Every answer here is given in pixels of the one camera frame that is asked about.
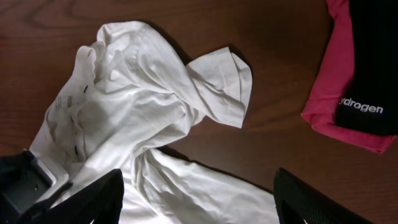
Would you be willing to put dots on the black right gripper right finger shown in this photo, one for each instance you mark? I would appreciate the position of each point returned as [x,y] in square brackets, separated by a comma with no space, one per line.
[299,203]

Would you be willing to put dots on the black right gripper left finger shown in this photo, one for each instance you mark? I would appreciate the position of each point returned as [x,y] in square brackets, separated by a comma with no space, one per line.
[98,203]

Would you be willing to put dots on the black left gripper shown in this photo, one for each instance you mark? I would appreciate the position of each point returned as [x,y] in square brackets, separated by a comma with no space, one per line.
[29,187]

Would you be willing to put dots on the white t-shirt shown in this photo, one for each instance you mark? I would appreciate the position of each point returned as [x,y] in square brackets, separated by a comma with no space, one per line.
[129,95]

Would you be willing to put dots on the red and black garment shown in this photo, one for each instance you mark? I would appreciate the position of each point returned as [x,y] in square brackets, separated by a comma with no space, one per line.
[354,98]

